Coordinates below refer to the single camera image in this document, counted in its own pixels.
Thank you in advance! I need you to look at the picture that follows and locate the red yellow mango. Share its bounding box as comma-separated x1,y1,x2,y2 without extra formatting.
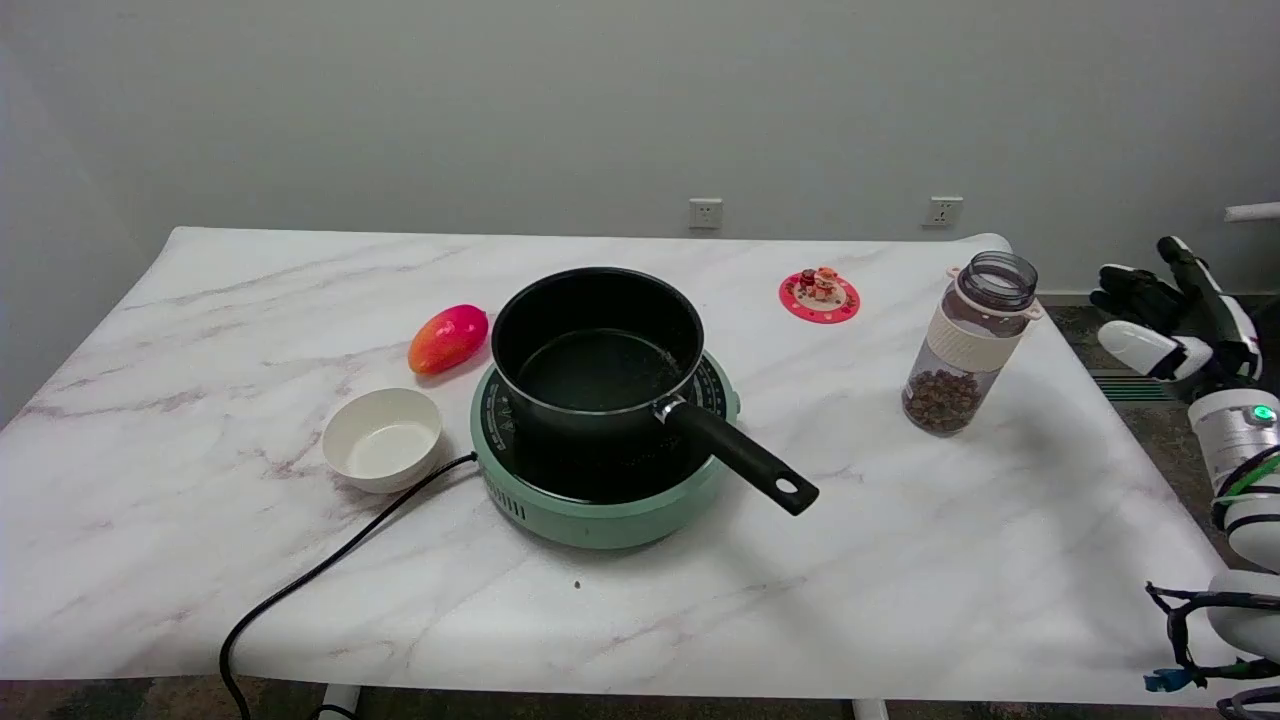
407,304,490,377

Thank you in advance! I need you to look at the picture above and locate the clear bottle with brown beans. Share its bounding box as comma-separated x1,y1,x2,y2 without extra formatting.
901,251,1044,437

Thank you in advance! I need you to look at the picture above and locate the green induction cooker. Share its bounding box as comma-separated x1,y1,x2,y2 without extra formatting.
470,350,742,550

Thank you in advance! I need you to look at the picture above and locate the pink round coaster with figures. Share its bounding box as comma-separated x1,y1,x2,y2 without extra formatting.
779,267,861,325

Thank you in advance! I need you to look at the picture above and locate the black power cord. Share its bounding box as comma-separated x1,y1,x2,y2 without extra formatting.
219,452,480,720

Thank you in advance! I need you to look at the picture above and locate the black saucepan with handle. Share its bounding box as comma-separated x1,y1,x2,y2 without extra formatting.
490,266,821,517

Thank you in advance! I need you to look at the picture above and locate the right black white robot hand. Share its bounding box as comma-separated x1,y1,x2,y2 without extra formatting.
1089,236,1264,403

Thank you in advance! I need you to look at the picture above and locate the white ceramic bowl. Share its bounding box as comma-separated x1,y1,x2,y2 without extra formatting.
322,388,444,494

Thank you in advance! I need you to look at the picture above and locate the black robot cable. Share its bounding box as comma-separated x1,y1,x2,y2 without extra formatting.
1144,582,1280,720

